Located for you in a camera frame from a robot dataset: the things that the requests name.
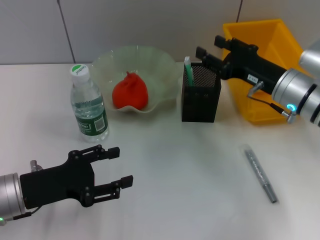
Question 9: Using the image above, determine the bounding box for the silver left gripper cable plug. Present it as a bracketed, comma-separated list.
[29, 160, 44, 173]

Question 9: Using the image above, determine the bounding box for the thin dark right gripper cable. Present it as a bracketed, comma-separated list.
[249, 96, 274, 108]

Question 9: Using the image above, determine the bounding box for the grey pen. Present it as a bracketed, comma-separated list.
[239, 143, 279, 204]

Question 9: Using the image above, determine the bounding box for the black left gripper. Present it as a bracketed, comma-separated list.
[19, 144, 134, 210]

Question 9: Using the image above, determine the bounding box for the silver gripper cable plug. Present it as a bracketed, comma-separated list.
[29, 160, 44, 173]
[247, 81, 265, 99]

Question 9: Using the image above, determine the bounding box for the black mesh pen holder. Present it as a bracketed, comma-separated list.
[181, 62, 222, 123]

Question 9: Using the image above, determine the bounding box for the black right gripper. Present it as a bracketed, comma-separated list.
[195, 35, 289, 96]

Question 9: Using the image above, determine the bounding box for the silver right gripper cable plug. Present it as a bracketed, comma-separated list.
[247, 81, 265, 99]

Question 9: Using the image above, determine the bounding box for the green frosted glass fruit bowl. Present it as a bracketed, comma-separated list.
[90, 44, 183, 113]

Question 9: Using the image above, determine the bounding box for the green utility knife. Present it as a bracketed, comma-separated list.
[183, 56, 196, 88]

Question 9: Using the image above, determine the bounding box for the yellow plastic storage bin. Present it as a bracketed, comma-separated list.
[222, 18, 305, 125]

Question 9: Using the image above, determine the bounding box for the red-orange toy orange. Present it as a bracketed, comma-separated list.
[111, 71, 149, 110]

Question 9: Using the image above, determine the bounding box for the clear green-label water bottle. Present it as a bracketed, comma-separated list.
[69, 63, 110, 144]

